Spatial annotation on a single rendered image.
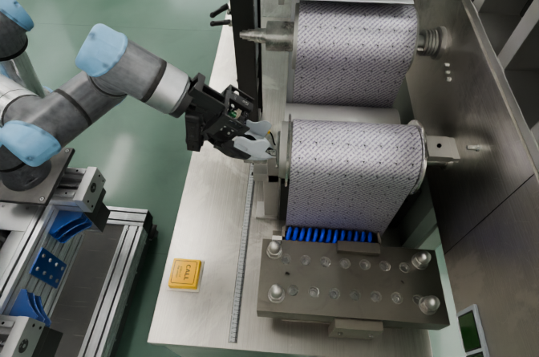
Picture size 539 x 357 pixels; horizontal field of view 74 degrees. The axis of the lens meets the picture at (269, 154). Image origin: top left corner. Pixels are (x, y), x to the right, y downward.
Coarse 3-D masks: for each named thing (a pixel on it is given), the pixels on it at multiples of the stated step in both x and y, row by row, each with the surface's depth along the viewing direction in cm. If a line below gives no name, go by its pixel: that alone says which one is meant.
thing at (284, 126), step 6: (282, 126) 69; (282, 132) 68; (282, 138) 67; (282, 144) 67; (282, 150) 67; (282, 156) 67; (282, 162) 67; (282, 168) 68; (282, 174) 69; (288, 174) 69
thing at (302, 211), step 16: (288, 208) 79; (304, 208) 79; (320, 208) 78; (336, 208) 78; (352, 208) 77; (368, 208) 77; (384, 208) 76; (288, 224) 86; (304, 224) 85; (320, 224) 85; (336, 224) 84; (352, 224) 84; (368, 224) 83; (384, 224) 82
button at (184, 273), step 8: (176, 264) 92; (184, 264) 92; (192, 264) 92; (200, 264) 92; (176, 272) 91; (184, 272) 91; (192, 272) 91; (168, 280) 90; (176, 280) 89; (184, 280) 89; (192, 280) 89; (184, 288) 90; (192, 288) 89
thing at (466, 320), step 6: (462, 318) 61; (468, 318) 59; (462, 324) 61; (468, 324) 59; (474, 324) 57; (462, 330) 61; (468, 330) 59; (474, 330) 57; (468, 336) 59; (474, 336) 57; (468, 342) 59; (474, 342) 57; (468, 348) 59
